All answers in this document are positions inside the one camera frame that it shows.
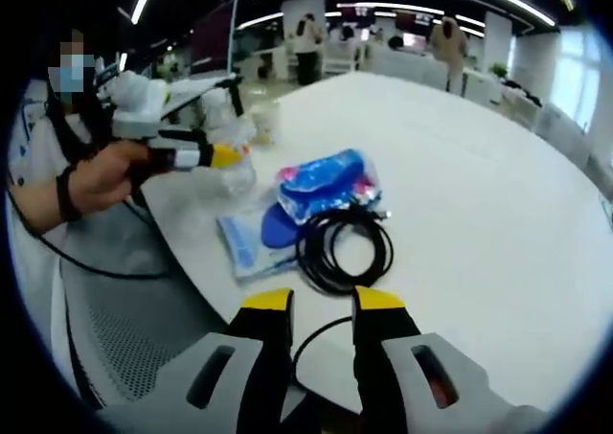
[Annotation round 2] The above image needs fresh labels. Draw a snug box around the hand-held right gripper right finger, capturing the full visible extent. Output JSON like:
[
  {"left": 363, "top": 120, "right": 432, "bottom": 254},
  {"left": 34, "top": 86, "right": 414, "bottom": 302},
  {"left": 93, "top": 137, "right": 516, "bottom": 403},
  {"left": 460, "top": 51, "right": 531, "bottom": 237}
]
[{"left": 351, "top": 285, "right": 490, "bottom": 434}]

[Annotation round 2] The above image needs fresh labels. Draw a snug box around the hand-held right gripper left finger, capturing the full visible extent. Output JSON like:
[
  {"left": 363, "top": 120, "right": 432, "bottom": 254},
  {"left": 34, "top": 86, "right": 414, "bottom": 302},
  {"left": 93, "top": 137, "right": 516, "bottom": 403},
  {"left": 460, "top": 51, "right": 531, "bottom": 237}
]
[{"left": 184, "top": 287, "right": 296, "bottom": 434}]

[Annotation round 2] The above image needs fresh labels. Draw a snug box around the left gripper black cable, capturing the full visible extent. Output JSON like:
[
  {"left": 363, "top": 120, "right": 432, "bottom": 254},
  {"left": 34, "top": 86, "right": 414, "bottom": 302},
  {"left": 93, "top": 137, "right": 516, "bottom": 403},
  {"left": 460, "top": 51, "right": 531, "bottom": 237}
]
[{"left": 7, "top": 187, "right": 171, "bottom": 281}]

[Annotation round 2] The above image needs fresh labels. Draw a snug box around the grey mesh chair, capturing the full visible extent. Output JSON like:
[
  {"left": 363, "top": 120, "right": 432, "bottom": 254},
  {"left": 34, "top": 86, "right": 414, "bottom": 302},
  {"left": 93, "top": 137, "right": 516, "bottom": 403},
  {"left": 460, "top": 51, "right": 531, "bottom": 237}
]
[{"left": 59, "top": 254, "right": 231, "bottom": 409}]

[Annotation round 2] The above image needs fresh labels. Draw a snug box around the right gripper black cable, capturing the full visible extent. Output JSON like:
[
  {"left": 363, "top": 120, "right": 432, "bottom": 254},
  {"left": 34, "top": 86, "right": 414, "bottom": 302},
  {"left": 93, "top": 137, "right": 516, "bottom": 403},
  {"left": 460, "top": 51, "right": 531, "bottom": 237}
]
[{"left": 290, "top": 315, "right": 356, "bottom": 393}]

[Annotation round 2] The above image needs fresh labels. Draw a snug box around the clear water bottle red label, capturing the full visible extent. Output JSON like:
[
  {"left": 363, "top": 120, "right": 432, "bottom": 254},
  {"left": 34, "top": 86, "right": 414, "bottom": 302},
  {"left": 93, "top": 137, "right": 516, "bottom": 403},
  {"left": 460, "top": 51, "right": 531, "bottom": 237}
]
[{"left": 199, "top": 90, "right": 259, "bottom": 201}]

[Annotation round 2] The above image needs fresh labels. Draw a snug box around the white side desk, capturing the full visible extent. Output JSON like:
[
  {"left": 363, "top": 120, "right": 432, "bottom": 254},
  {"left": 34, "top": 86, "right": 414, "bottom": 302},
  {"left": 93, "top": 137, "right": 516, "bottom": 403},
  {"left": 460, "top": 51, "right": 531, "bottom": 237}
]
[{"left": 157, "top": 72, "right": 245, "bottom": 119}]

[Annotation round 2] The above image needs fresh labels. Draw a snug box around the black wrist strap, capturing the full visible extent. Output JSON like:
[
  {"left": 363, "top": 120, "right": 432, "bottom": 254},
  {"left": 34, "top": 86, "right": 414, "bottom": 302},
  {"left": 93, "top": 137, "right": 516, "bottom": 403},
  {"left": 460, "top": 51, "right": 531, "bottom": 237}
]
[{"left": 55, "top": 164, "right": 84, "bottom": 223}]

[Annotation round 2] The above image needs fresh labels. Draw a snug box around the person's left hand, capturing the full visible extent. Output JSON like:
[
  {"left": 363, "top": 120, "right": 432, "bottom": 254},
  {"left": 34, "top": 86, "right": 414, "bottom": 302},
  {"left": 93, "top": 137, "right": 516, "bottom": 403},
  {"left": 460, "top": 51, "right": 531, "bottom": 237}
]
[{"left": 71, "top": 141, "right": 153, "bottom": 216}]

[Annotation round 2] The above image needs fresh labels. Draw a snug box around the clear bag with blue pad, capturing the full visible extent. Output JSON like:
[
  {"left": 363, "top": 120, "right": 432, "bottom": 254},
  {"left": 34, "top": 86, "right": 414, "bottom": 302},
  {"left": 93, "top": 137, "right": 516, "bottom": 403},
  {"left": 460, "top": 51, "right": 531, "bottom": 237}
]
[{"left": 216, "top": 201, "right": 310, "bottom": 283}]

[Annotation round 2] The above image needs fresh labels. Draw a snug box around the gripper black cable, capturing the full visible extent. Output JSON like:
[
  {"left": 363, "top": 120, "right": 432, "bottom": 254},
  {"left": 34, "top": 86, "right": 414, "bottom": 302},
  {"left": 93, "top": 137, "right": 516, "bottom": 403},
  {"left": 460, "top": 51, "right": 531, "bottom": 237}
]
[
  {"left": 7, "top": 187, "right": 171, "bottom": 281},
  {"left": 290, "top": 315, "right": 356, "bottom": 393}
]

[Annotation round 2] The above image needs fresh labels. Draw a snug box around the white paper cup green print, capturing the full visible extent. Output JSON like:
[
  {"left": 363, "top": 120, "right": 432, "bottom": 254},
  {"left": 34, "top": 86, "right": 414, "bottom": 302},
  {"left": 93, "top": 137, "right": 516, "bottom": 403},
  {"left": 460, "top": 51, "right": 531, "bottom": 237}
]
[{"left": 250, "top": 103, "right": 284, "bottom": 147}]

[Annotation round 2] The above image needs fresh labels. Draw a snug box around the blue pink plastic packet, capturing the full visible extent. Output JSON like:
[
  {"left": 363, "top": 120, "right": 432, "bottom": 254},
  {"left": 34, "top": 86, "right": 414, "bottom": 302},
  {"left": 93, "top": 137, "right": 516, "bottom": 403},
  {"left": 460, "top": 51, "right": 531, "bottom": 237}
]
[{"left": 276, "top": 148, "right": 385, "bottom": 225}]

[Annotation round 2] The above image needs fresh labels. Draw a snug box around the large dark monitor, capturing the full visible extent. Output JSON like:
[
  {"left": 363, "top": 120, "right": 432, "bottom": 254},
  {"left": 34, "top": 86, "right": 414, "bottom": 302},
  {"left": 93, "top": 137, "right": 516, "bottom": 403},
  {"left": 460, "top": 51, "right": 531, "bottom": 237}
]
[{"left": 188, "top": 0, "right": 239, "bottom": 79}]

